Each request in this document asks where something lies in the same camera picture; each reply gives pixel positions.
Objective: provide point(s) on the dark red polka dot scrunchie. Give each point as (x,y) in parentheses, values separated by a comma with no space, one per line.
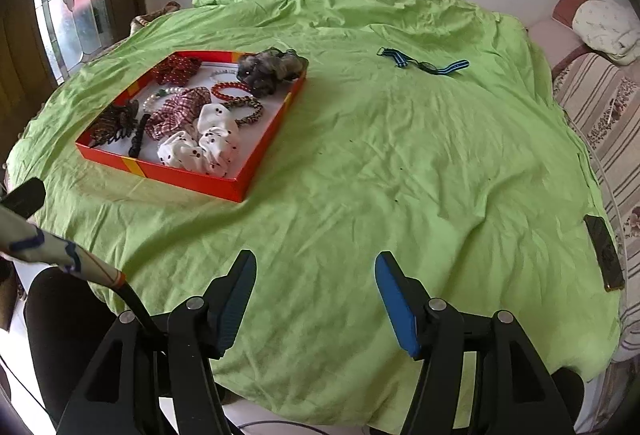
(175,69)

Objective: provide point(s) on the green cloth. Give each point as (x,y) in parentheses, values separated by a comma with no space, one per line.
(375,165)

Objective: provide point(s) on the striped floral sofa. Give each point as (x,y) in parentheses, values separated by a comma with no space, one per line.
(600,105)

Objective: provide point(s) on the person's leg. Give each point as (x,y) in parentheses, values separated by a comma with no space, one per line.
(567,390)
(65,330)

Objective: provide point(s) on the white folded cloth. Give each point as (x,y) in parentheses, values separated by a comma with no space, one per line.
(605,27)

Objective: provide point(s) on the dark toothed hair claw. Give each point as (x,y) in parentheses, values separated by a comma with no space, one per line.
(112,120)

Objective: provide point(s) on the leaded glass window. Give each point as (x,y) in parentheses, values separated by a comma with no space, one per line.
(75,15)

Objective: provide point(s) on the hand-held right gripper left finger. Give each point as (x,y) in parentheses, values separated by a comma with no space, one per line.
(235,310)

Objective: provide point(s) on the red shallow box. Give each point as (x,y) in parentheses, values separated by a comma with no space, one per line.
(200,182)

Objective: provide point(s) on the red plaid scrunchie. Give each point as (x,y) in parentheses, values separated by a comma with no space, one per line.
(175,115)

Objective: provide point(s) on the patterned cushion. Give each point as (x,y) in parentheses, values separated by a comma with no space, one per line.
(150,20)

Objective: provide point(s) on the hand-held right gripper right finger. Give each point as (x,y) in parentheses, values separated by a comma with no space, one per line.
(397,310)

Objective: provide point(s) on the black smartphone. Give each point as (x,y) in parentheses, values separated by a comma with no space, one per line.
(605,255)

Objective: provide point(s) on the person's right leg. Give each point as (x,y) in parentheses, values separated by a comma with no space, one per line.
(567,390)

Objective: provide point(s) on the black sheer dotted scrunchie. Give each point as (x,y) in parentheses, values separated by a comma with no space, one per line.
(290,62)

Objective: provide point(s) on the person's left leg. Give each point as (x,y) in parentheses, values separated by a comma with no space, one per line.
(65,330)

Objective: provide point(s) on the white cherry print scrunchie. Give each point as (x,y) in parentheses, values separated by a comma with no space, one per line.
(215,140)

